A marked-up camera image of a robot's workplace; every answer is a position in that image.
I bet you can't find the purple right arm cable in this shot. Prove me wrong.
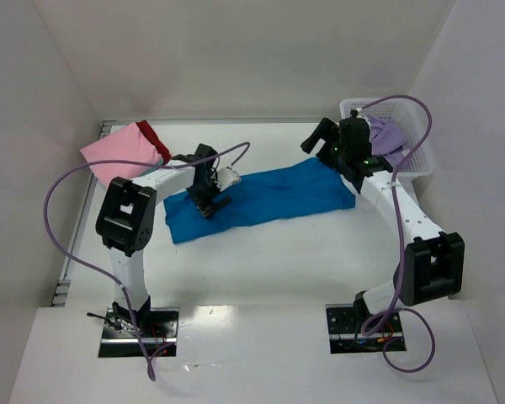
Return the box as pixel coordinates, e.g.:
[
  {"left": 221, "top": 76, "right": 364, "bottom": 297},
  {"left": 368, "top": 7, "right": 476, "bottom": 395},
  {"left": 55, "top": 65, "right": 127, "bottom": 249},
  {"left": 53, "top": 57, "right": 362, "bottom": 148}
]
[{"left": 359, "top": 94, "right": 438, "bottom": 375}]

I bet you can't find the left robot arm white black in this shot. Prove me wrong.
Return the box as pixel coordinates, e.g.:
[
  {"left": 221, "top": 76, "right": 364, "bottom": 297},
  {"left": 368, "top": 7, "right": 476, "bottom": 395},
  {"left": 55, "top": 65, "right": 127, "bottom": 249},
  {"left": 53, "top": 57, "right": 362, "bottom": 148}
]
[{"left": 96, "top": 144, "right": 241, "bottom": 327}]

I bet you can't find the pink folded t shirt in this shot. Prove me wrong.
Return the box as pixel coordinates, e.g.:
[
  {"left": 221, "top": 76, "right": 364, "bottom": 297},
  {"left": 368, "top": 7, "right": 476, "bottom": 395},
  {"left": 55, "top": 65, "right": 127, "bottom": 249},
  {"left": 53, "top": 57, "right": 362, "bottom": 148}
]
[{"left": 80, "top": 122, "right": 162, "bottom": 189}]

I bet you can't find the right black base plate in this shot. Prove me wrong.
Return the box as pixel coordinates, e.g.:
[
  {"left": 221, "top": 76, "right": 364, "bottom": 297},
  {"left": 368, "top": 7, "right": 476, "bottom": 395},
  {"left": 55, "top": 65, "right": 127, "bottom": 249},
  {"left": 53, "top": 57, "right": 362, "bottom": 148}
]
[{"left": 326, "top": 305, "right": 407, "bottom": 354}]

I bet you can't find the lavender t shirt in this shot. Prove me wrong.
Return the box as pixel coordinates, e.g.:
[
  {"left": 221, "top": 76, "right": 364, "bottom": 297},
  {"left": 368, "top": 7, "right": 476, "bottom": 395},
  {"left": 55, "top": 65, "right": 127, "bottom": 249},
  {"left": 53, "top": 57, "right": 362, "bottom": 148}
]
[{"left": 369, "top": 117, "right": 410, "bottom": 168}]

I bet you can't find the dark red folded t shirt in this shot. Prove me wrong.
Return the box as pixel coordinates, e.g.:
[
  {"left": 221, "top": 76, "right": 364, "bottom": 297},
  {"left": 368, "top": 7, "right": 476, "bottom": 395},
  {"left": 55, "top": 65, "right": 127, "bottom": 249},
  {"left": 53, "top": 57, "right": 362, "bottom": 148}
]
[{"left": 136, "top": 120, "right": 172, "bottom": 163}]

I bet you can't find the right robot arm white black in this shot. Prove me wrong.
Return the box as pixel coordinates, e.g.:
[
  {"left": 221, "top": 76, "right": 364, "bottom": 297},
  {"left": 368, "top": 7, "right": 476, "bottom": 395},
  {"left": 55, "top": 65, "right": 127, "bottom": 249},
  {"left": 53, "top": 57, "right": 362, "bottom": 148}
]
[{"left": 300, "top": 114, "right": 465, "bottom": 332}]

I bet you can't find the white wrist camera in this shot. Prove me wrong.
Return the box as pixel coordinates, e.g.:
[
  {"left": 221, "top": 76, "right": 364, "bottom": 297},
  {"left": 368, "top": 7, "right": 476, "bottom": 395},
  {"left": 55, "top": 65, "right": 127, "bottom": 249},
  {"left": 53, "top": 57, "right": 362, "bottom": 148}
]
[
  {"left": 215, "top": 167, "right": 242, "bottom": 192},
  {"left": 350, "top": 108, "right": 369, "bottom": 120}
]

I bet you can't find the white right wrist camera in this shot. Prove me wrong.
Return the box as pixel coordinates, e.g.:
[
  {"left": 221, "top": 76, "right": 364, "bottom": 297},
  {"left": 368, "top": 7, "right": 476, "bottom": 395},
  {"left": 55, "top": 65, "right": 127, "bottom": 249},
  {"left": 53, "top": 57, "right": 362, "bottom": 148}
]
[{"left": 350, "top": 108, "right": 369, "bottom": 120}]

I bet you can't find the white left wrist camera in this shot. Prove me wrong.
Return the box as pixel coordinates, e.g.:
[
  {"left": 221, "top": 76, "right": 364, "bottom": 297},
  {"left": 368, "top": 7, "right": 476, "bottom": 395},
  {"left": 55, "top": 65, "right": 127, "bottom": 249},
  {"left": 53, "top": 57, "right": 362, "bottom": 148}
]
[{"left": 215, "top": 167, "right": 242, "bottom": 192}]

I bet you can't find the teal folded t shirt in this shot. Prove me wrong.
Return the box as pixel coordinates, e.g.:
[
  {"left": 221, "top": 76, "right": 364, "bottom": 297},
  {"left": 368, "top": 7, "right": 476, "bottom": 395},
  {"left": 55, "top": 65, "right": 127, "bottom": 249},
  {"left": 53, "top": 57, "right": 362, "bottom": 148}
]
[{"left": 139, "top": 160, "right": 166, "bottom": 177}]

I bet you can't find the white plastic basket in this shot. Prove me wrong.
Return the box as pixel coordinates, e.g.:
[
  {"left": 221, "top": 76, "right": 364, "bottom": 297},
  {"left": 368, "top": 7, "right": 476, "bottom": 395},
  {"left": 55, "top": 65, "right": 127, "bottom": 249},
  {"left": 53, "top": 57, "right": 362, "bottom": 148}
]
[{"left": 364, "top": 98, "right": 436, "bottom": 179}]

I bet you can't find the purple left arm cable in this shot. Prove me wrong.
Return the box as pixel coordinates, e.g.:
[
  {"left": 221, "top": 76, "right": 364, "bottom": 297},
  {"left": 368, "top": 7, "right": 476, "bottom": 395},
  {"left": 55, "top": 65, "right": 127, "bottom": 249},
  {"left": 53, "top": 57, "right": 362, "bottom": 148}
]
[{"left": 44, "top": 141, "right": 253, "bottom": 382}]

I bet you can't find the blue t shirt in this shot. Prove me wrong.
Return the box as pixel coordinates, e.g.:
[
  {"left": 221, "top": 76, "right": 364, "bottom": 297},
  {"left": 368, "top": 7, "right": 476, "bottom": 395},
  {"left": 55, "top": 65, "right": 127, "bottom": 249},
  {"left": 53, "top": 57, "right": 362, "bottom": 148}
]
[{"left": 164, "top": 157, "right": 356, "bottom": 244}]

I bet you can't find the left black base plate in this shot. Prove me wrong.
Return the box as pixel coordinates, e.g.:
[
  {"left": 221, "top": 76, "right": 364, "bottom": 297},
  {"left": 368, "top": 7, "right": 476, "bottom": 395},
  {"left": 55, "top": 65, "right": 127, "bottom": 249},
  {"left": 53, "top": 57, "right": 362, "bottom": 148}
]
[{"left": 98, "top": 309, "right": 178, "bottom": 359}]

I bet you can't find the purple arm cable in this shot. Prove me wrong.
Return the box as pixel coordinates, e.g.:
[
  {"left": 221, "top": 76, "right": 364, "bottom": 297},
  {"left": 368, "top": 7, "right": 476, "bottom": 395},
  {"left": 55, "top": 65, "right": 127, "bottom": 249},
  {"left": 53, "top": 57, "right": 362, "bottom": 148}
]
[
  {"left": 44, "top": 141, "right": 253, "bottom": 382},
  {"left": 359, "top": 94, "right": 438, "bottom": 375}
]

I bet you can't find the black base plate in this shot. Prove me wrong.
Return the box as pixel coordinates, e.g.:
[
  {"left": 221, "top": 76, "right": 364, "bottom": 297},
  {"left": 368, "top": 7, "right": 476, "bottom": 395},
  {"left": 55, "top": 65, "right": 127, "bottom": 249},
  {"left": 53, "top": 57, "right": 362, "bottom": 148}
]
[
  {"left": 98, "top": 309, "right": 178, "bottom": 359},
  {"left": 326, "top": 305, "right": 407, "bottom": 354}
]

